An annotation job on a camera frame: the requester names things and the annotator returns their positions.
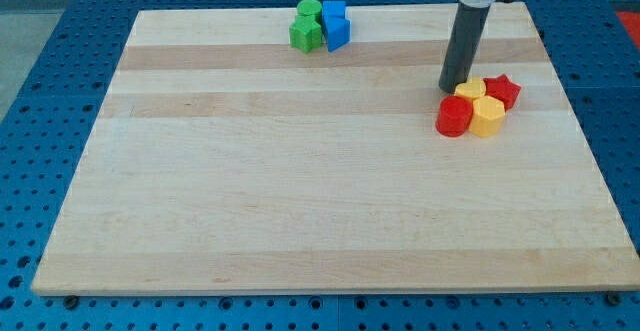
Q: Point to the green star block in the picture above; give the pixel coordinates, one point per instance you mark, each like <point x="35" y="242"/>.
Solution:
<point x="305" y="33"/>

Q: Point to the blue triangle block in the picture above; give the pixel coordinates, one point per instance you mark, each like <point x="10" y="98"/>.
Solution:
<point x="337" y="32"/>

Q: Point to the blue cube block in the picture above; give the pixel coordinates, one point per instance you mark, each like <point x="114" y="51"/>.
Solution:
<point x="334" y="9"/>

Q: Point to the red star block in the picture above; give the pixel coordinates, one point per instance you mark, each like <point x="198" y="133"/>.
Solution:
<point x="503" y="89"/>

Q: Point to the wooden board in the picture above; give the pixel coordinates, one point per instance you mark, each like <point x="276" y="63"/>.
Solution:
<point x="225" y="162"/>

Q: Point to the red cylinder block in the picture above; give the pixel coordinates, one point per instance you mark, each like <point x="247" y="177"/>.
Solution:
<point x="454" y="116"/>

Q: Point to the green cylinder block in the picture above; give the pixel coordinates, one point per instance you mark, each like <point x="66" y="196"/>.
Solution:
<point x="310" y="8"/>

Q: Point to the yellow heart block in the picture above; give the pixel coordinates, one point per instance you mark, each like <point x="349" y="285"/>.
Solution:
<point x="472" y="89"/>

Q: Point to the yellow hexagon block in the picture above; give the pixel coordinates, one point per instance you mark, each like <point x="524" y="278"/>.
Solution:
<point x="488" y="116"/>

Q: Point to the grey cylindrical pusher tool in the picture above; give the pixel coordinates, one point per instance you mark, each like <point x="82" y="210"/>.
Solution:
<point x="463" y="43"/>

